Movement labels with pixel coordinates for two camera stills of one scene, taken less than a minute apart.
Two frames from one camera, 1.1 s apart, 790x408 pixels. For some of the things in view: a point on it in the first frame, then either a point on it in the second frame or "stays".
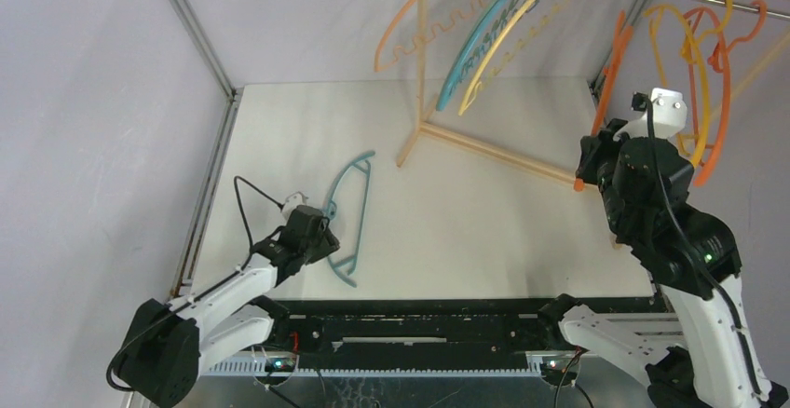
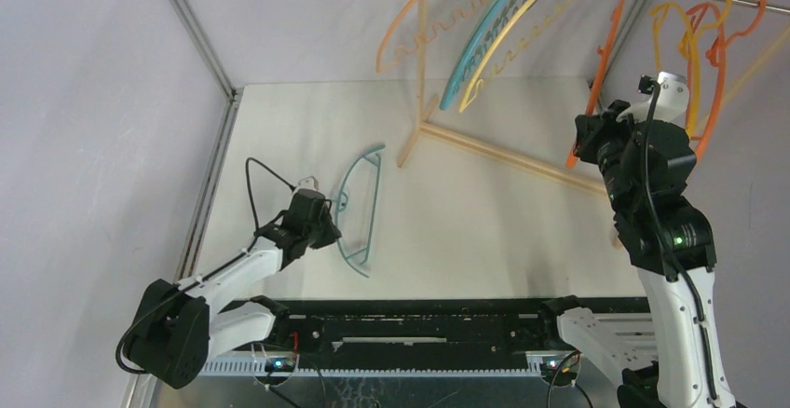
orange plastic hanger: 722,62 → 716,56
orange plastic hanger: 624,35 → 605,52
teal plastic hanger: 345,273 → 374,152
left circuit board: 279,364 stays
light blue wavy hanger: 491,26 stays
